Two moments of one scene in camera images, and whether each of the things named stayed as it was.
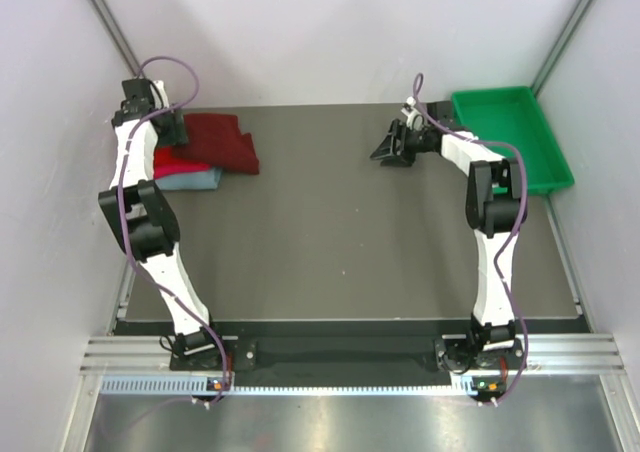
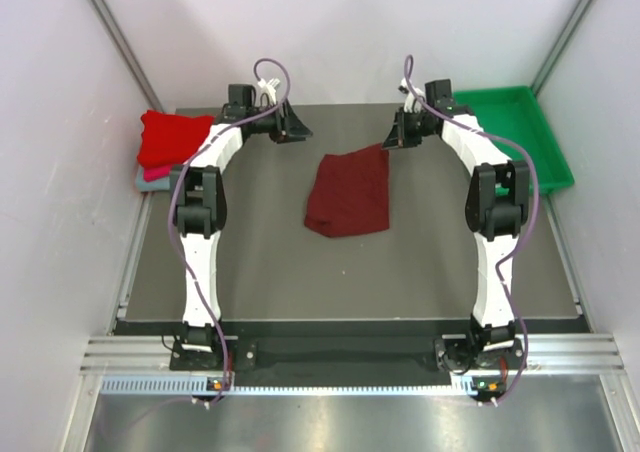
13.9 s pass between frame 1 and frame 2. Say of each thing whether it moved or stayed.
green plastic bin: stayed
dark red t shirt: moved
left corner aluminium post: stayed
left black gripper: moved
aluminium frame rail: stayed
